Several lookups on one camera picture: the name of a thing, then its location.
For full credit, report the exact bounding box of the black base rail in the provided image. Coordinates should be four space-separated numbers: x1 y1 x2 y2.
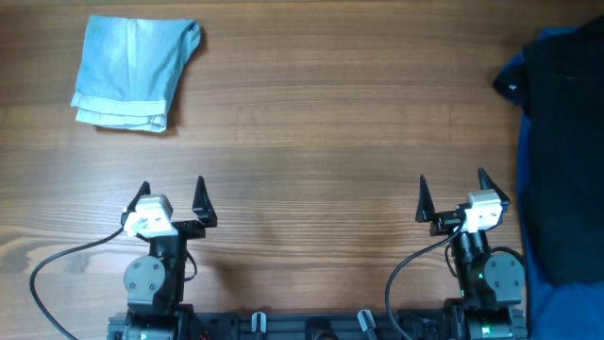
107 309 529 340

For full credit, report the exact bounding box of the folded light blue garment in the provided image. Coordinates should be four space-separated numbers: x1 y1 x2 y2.
71 15 202 133

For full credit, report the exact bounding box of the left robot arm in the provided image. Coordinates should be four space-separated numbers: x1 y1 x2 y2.
107 177 217 340

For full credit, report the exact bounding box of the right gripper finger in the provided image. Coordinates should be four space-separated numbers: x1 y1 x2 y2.
478 167 511 206
415 175 436 223

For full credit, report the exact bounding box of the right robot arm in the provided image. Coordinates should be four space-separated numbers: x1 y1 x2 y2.
415 168 528 340

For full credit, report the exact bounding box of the dark garment on pile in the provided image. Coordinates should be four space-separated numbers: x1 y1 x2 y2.
494 17 603 285

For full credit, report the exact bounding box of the blue garment pile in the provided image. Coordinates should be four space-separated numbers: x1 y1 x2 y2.
493 52 603 339

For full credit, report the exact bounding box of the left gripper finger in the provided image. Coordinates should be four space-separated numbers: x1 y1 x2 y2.
121 181 151 225
192 176 218 228

